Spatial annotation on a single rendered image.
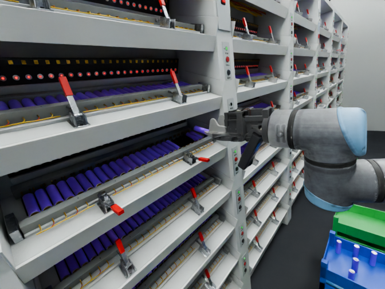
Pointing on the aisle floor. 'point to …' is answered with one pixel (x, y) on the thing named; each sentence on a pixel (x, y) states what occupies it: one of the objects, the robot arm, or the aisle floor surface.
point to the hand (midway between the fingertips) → (209, 133)
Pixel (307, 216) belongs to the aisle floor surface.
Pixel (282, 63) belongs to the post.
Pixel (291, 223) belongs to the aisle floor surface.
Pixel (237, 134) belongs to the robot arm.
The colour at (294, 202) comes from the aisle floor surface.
